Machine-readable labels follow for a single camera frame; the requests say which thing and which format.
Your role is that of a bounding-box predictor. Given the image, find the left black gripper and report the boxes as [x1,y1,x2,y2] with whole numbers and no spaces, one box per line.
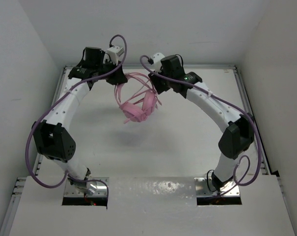
[95,58,128,86]

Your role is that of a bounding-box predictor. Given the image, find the pink wired headphones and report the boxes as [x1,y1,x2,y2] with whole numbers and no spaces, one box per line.
[114,72,162,123]

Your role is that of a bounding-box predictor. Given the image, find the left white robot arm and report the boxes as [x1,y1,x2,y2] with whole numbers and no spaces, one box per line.
[30,44,127,184]

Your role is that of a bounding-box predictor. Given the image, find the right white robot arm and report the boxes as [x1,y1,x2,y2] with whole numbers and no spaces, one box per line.
[148,53,254,191]

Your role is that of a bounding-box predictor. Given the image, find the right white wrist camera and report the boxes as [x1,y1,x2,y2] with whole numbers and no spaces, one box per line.
[151,53,165,73]

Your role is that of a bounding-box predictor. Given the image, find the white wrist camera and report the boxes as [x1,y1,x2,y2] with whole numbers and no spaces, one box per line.
[106,46,125,65]
[151,53,165,73]

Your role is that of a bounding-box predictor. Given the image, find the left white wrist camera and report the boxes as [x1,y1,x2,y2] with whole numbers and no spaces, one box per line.
[106,46,125,65]

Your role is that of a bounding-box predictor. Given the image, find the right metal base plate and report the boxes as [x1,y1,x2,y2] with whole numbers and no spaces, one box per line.
[194,177,241,198]

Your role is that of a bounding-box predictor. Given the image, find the metal base plate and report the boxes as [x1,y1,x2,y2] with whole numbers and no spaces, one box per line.
[64,177,109,197]
[194,177,241,198]

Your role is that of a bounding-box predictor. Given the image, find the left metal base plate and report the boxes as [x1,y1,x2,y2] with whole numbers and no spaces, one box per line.
[64,177,109,197]

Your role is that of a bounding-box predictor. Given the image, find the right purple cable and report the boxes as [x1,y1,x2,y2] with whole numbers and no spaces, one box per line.
[140,55,263,197]

